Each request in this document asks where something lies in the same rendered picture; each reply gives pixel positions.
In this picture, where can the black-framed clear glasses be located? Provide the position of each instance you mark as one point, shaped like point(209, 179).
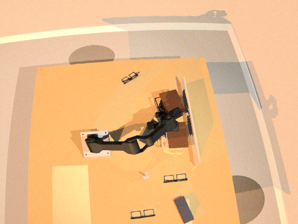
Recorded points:
point(147, 213)

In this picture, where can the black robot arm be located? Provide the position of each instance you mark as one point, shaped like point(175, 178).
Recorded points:
point(130, 145)

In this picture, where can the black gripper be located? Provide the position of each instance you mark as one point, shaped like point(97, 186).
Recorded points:
point(151, 126)

